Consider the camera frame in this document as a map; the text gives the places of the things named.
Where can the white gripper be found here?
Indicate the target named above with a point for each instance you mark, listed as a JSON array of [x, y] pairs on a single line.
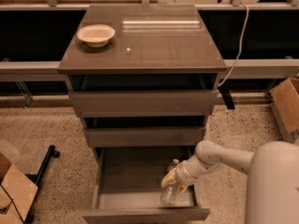
[[183, 174]]

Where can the clear plastic water bottle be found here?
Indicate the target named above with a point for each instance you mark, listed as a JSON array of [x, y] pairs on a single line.
[[169, 193]]

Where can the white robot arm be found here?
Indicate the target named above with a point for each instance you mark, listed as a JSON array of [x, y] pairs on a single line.
[[272, 192]]

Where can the open bottom drawer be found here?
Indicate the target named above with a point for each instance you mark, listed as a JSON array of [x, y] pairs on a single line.
[[128, 188]]

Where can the top grey drawer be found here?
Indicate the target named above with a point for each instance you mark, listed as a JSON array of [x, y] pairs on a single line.
[[91, 104]]

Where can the grey drawer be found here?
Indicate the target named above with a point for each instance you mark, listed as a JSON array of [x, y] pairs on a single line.
[[144, 137], [91, 104]]

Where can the grey drawer cabinet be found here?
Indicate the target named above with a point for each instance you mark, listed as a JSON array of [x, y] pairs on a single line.
[[155, 48]]

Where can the middle grey drawer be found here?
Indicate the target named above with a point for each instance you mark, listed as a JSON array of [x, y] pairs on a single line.
[[144, 137]]

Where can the cardboard box at right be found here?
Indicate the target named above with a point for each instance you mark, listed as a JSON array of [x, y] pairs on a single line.
[[286, 104]]

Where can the cardboard box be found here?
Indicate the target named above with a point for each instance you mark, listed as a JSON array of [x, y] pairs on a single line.
[[286, 104], [17, 192]]

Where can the black wheeled stand leg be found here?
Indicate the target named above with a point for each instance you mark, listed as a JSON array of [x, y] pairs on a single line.
[[37, 178]]

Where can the cardboard box at left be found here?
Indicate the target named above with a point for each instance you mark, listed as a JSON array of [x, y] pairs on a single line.
[[17, 192]]

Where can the white paper bowl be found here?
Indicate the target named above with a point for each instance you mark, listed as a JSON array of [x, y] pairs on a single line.
[[96, 36]]

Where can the metal rail frame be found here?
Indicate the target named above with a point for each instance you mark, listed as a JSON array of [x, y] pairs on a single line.
[[244, 69]]

